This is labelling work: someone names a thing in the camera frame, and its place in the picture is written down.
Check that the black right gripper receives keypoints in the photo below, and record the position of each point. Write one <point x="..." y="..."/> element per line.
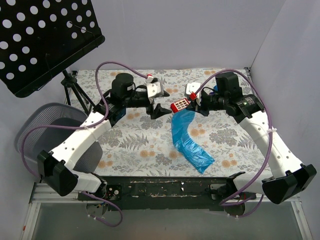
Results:
<point x="198" y="106"/>

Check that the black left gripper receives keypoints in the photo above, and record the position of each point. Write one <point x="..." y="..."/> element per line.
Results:
<point x="151" y="108"/>

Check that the blue plastic trash bag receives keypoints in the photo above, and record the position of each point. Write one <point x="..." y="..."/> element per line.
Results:
<point x="184" y="144"/>

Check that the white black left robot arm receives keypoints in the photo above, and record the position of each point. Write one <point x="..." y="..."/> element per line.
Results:
<point x="62" y="168"/>

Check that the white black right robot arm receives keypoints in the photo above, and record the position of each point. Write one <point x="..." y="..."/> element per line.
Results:
<point x="282" y="175"/>

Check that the grey mesh trash bin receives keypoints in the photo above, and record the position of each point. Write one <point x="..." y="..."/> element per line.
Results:
<point x="46" y="139"/>

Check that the red white toy brick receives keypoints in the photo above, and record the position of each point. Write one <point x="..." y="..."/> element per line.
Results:
<point x="179" y="105"/>

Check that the floral table mat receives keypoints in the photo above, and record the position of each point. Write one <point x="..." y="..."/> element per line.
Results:
<point x="140" y="146"/>

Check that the black perforated music stand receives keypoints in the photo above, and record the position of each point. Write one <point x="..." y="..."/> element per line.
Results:
<point x="39" y="39"/>

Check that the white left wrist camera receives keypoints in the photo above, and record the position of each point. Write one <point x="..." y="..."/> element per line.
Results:
<point x="153" y="87"/>

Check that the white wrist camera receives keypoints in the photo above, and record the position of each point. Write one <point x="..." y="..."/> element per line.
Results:
<point x="153" y="87"/>
<point x="192" y="88"/>

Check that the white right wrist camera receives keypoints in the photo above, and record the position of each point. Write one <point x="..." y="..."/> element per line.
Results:
<point x="192" y="88"/>

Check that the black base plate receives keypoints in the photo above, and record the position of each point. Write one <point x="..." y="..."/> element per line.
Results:
<point x="154" y="193"/>

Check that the aluminium frame rail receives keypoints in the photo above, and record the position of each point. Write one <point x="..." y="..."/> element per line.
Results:
<point x="53" y="217"/>

